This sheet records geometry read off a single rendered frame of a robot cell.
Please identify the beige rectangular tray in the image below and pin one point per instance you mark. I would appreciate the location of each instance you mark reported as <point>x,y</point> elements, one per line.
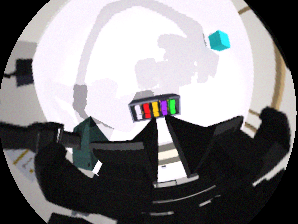
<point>167,154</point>

